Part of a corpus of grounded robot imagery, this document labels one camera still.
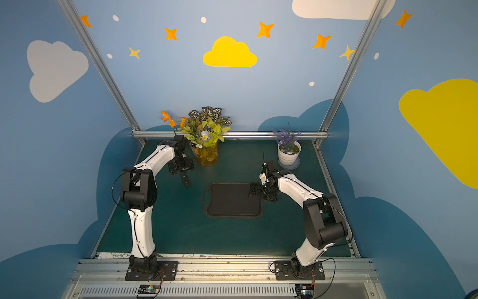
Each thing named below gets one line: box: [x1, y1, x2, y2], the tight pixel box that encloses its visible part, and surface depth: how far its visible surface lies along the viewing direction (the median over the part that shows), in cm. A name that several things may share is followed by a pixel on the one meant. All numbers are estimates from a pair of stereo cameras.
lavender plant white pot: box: [272, 121, 302, 171], surface depth 106 cm
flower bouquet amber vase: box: [160, 105, 233, 167], surface depth 103 cm
